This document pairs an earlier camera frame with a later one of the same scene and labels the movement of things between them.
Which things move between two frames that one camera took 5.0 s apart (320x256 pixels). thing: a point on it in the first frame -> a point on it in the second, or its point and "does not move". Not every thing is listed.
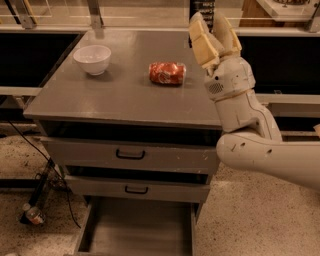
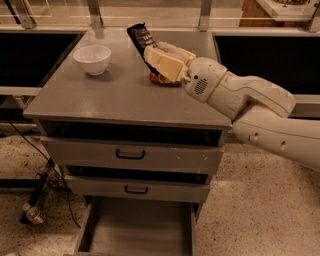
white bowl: x=93 y=58 does not move
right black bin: x=283 y=64 does not move
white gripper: x=231 y=79 -> x=204 y=78
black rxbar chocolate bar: x=207 y=8 -> x=143 y=39
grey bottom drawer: x=138 y=226 does not move
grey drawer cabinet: x=129 y=117 does not move
